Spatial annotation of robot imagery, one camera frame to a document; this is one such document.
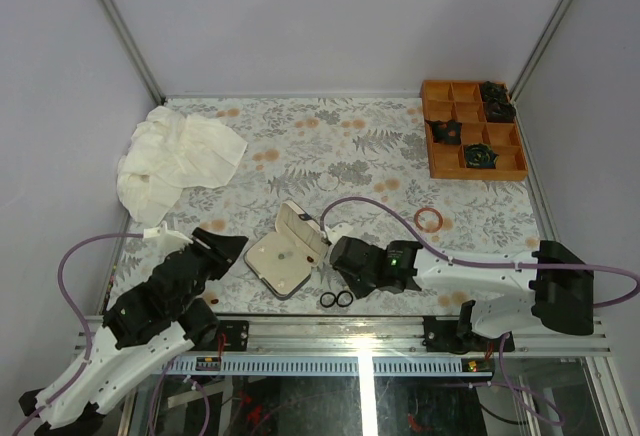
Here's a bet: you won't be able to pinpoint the dark fabric flower orange dots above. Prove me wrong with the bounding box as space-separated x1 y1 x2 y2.
428 119 462 145

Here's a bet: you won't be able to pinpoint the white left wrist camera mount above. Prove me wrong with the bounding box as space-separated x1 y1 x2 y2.
142 221 192 253

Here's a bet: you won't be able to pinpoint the white crumpled cloth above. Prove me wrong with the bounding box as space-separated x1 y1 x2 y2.
116 106 248 227

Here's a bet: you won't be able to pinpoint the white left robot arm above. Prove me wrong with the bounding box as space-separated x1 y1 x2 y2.
19 224 248 435

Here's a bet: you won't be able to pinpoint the silver wire bangle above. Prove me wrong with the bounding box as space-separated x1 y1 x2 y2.
317 172 342 192

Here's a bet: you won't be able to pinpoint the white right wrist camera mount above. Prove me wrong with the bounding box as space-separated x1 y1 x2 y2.
322 222 353 246

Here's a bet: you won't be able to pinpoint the dark green fabric flower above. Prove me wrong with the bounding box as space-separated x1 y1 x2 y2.
463 143 499 170

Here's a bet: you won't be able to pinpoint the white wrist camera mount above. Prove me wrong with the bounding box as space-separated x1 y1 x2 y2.
142 221 192 253
322 222 353 246

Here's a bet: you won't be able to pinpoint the orange-red bangle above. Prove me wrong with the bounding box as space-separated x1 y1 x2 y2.
414 207 444 234

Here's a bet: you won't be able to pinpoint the floral table mat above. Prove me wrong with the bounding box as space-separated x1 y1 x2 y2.
108 95 564 317

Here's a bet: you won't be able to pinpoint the aluminium rail frame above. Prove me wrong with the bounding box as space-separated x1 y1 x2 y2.
74 313 614 377

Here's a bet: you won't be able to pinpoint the orange divided tray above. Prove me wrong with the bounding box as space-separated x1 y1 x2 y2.
421 80 528 181

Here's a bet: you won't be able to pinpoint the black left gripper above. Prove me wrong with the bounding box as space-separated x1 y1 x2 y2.
178 229 250 318

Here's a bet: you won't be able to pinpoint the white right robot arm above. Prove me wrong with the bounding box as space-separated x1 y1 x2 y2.
330 236 594 351

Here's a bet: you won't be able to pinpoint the cream and navy jewelry box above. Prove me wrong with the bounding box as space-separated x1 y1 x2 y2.
244 200 329 300

